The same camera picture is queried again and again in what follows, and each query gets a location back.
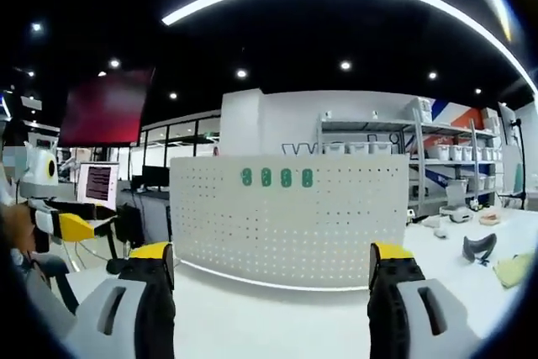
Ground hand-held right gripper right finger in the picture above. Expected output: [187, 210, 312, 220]
[367, 241, 484, 359]

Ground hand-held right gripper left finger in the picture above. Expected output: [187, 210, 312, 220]
[62, 242, 177, 359]

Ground white perforated mounting plate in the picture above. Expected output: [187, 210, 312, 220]
[169, 152, 411, 293]

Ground person's left hand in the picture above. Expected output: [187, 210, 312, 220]
[2, 206, 40, 257]

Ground pink lit computer monitor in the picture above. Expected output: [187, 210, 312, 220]
[76, 161, 120, 212]

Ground black computer monitor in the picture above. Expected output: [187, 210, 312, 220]
[130, 165, 171, 193]

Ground dark red ceiling panel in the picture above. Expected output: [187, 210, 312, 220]
[57, 66, 156, 148]

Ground black curved device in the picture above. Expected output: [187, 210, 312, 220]
[462, 232, 498, 266]

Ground white round device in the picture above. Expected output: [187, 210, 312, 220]
[445, 203, 476, 224]

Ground yellow green cloth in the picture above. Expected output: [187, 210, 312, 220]
[492, 251, 537, 289]

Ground teal chair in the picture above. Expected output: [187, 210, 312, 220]
[513, 163, 527, 194]

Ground metal storage shelf rack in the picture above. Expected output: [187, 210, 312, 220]
[315, 98, 505, 215]

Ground round ceiling spotlights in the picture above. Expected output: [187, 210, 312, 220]
[24, 22, 483, 99]

